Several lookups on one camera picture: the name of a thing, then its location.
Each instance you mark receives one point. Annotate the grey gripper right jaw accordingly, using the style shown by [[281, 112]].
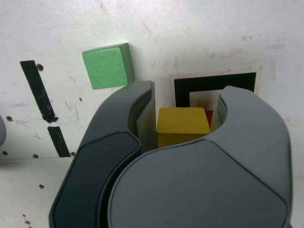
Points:
[[202, 185]]

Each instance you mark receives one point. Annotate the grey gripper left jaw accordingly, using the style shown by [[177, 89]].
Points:
[[95, 166]]

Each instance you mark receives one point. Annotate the yellow cube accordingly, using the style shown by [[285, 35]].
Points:
[[180, 121]]

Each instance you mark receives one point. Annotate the red cube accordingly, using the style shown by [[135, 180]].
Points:
[[209, 117]]

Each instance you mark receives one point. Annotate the green cube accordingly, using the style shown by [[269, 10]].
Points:
[[107, 66]]

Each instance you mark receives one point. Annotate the black tape square outline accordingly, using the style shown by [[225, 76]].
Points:
[[202, 83]]

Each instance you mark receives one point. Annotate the black tape strip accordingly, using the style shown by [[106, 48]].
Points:
[[35, 83]]

